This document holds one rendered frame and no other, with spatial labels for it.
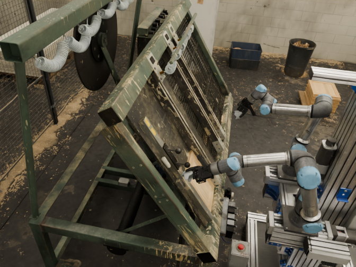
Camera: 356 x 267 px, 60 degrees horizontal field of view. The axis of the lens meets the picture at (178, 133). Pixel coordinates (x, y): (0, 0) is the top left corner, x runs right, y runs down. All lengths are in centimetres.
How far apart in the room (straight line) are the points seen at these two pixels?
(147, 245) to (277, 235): 92
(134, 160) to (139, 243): 82
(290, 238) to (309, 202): 53
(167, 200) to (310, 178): 80
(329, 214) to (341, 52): 577
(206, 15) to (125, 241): 448
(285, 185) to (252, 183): 132
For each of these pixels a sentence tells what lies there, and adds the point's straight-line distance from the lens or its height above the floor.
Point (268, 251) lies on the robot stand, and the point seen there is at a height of 21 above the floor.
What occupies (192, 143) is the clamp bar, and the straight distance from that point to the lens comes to 233.
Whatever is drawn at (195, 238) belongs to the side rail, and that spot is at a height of 101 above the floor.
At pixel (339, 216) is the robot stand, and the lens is 259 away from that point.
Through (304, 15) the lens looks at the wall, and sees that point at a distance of 748.
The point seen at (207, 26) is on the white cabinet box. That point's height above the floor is 91.
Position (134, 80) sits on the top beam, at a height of 192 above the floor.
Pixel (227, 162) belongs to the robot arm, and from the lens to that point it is 174.
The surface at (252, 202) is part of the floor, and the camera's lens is 376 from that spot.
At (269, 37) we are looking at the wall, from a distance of 753.
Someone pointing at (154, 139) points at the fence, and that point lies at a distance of 189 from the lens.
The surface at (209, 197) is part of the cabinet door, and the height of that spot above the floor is 93.
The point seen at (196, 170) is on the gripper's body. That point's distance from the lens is 182.
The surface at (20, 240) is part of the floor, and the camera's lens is 355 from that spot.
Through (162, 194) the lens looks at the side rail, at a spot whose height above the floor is 138.
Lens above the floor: 276
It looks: 38 degrees down
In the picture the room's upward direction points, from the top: 4 degrees clockwise
